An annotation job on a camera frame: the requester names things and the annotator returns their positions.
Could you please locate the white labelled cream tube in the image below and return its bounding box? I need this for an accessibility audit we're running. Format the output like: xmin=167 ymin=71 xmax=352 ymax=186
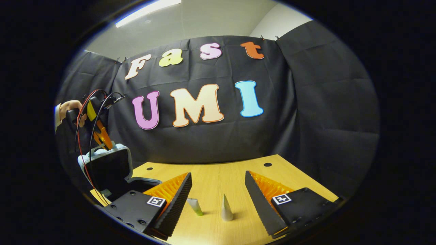
xmin=221 ymin=193 xmax=234 ymax=222

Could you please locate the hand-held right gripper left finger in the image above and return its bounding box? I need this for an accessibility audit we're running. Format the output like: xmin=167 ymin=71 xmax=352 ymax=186
xmin=102 ymin=172 xmax=193 ymax=239

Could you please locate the red cable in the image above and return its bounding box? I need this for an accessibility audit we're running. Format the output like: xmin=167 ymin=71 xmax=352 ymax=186
xmin=75 ymin=89 xmax=110 ymax=205

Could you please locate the black cable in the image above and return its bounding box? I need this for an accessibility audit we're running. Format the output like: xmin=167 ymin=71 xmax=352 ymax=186
xmin=89 ymin=92 xmax=125 ymax=199

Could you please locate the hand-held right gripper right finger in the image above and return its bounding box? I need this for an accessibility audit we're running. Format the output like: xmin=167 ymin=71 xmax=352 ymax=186
xmin=245 ymin=170 xmax=343 ymax=239

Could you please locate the green-capped white tube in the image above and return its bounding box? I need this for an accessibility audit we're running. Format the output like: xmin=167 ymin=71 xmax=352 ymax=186
xmin=187 ymin=198 xmax=204 ymax=217

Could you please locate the light blue suitcase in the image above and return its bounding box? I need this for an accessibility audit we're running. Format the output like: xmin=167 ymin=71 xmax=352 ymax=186
xmin=78 ymin=143 xmax=162 ymax=205

